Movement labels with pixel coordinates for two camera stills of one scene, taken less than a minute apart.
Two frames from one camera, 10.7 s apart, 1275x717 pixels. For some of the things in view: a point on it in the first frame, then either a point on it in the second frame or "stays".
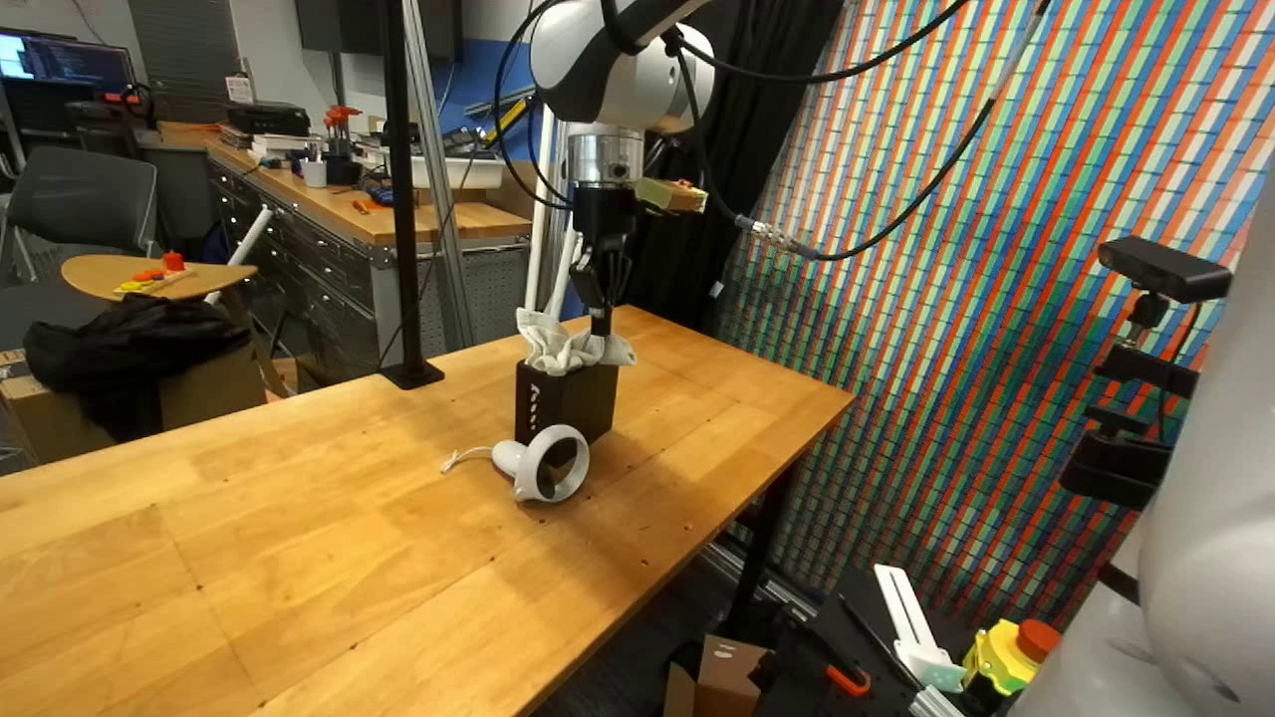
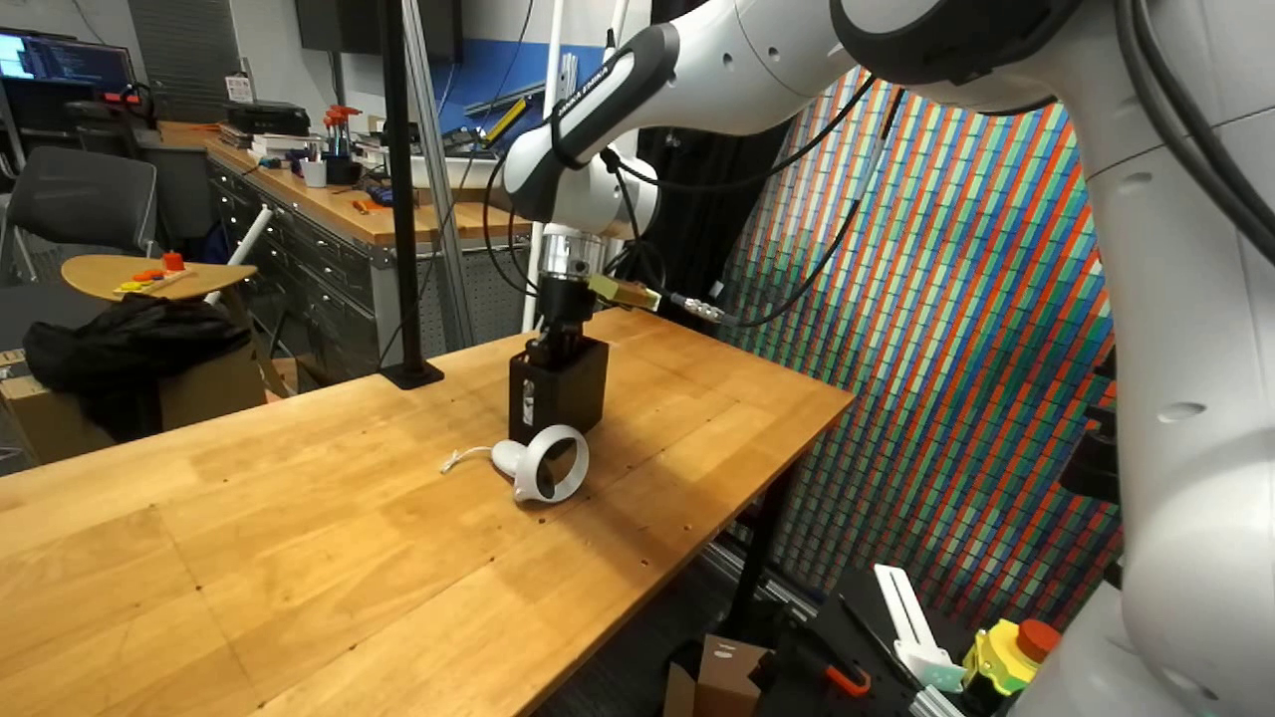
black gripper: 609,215 to 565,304
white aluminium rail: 914,640 stays
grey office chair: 76,204 stays
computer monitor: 60,57 stays
